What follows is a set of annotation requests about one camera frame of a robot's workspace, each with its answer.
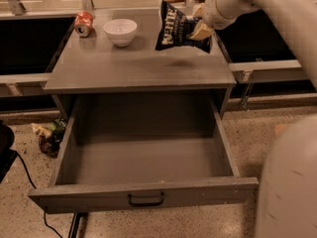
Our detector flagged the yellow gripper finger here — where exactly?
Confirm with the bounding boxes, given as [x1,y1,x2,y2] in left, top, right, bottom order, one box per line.
[189,20,214,41]
[192,3,203,18]

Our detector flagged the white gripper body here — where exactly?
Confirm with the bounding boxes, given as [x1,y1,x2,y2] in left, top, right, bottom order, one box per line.
[202,0,235,30]

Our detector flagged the blue Kettle chip bag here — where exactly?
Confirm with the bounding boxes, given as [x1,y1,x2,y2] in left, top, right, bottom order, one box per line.
[156,0,213,53]

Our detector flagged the grey cabinet counter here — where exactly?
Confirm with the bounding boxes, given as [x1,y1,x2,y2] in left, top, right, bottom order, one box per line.
[43,7,238,119]

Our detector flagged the grey open drawer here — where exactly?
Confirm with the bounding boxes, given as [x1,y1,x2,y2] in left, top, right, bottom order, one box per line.
[29,93,259,213]

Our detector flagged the white ceramic bowl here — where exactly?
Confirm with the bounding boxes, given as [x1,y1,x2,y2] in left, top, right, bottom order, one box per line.
[103,19,138,47]

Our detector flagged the crushed orange soda can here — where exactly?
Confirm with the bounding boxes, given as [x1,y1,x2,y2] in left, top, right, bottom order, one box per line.
[74,11,93,38]

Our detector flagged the cardboard box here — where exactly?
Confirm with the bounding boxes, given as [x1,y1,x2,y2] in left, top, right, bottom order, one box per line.
[274,123,289,137]

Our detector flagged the crumpled snack bags on floor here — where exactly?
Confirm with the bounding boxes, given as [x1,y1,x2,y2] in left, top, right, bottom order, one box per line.
[31,118,66,158]

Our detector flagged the black object at left edge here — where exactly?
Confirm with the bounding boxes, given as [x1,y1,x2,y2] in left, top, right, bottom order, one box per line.
[0,120,17,183]

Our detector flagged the black drawer handle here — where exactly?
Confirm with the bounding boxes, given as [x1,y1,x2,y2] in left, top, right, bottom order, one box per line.
[127,192,164,207]

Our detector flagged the black cable on floor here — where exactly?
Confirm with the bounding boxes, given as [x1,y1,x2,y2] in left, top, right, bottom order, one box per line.
[15,151,63,238]

